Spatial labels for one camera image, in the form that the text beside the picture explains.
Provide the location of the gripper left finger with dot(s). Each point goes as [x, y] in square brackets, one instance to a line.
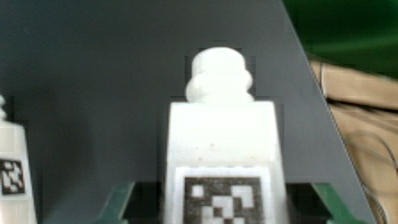
[111, 212]

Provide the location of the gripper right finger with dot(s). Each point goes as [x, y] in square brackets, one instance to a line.
[341, 216]

